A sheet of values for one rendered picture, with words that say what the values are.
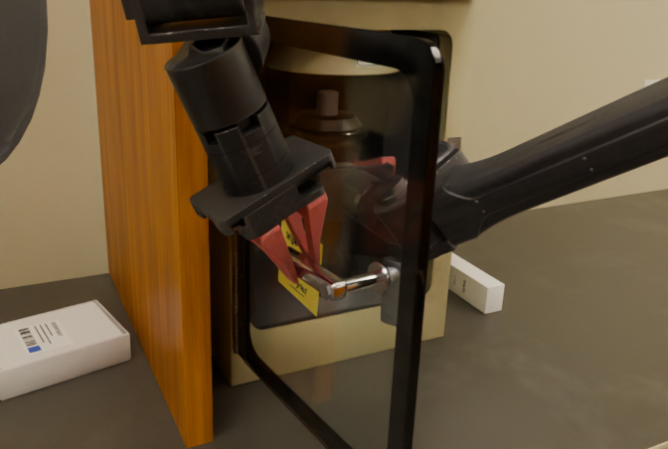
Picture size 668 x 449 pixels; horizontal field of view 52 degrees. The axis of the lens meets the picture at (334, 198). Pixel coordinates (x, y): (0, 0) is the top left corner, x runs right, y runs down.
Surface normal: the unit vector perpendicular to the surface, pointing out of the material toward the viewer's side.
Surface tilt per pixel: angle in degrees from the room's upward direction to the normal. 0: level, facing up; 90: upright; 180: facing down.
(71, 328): 0
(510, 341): 0
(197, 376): 90
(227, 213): 25
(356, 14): 90
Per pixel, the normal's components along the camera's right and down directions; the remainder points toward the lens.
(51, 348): 0.04, -0.95
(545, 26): 0.45, 0.29
